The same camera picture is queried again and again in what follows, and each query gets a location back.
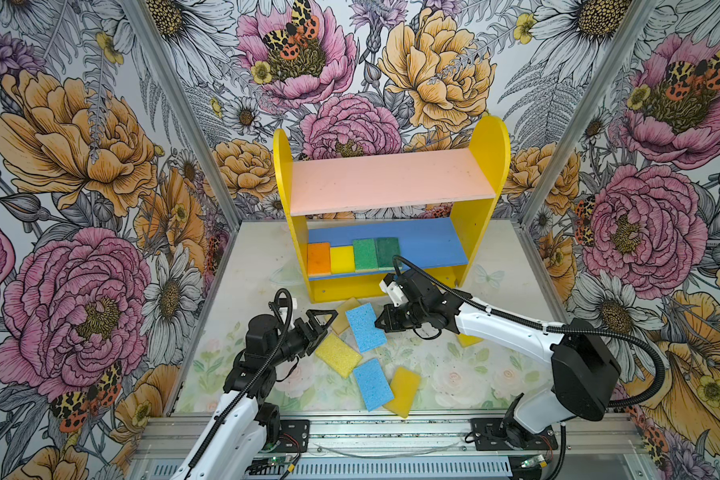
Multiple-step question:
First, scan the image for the orange sponge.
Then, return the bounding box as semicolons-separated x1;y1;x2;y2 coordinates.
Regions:
307;242;332;278

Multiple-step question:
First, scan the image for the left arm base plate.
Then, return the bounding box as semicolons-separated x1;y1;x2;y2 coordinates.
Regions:
262;419;311;454

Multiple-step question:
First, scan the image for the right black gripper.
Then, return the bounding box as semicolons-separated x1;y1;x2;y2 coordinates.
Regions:
374;300;429;333

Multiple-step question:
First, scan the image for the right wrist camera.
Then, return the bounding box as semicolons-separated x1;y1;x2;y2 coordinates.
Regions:
379;273;408;307

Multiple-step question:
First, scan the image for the yellow wooden shelf unit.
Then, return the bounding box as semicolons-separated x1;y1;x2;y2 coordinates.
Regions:
273;116;511;303

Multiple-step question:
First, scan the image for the light green sponge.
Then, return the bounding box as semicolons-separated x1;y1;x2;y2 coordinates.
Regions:
353;239;379;272

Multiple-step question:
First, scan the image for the light blue sponge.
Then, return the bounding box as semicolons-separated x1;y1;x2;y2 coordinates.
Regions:
346;304;387;353

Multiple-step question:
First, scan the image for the bright yellow sponge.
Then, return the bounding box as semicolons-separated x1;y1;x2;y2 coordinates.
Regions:
330;245;356;275

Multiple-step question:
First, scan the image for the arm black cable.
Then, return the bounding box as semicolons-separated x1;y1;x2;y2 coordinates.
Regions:
185;287;294;480
391;254;667;410

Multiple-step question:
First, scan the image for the small yellow sponge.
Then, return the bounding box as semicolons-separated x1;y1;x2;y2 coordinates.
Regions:
457;334;482;348

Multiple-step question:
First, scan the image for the pale yellow sponge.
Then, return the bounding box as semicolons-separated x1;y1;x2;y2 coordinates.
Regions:
331;298;361;335

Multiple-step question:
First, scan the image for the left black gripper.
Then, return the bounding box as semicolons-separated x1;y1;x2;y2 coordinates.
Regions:
269;309;339;365

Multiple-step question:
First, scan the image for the aluminium front rail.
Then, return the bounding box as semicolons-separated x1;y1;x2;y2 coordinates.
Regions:
134;410;645;460

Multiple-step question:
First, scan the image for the yellow porous sponge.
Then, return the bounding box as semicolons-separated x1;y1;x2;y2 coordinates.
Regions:
315;333;362;379

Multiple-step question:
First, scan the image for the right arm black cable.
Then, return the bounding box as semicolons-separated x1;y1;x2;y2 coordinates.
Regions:
391;254;667;410

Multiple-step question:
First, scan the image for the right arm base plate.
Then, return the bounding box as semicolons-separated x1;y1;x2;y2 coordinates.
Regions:
464;417;558;451

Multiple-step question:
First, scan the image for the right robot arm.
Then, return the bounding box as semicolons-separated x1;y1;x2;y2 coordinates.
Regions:
375;269;620;434

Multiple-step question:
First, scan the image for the blue porous sponge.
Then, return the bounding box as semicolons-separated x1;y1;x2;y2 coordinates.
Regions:
353;358;394;411

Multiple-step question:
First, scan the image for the golden yellow sponge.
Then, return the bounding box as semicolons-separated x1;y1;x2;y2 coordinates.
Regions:
384;367;421;419

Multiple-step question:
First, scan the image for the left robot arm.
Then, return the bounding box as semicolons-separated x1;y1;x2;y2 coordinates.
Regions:
172;308;338;479

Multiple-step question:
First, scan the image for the dark green sponge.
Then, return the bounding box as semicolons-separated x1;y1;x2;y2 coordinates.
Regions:
375;237;400;271

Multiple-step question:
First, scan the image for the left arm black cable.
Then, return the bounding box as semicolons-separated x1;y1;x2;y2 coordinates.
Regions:
185;287;294;480

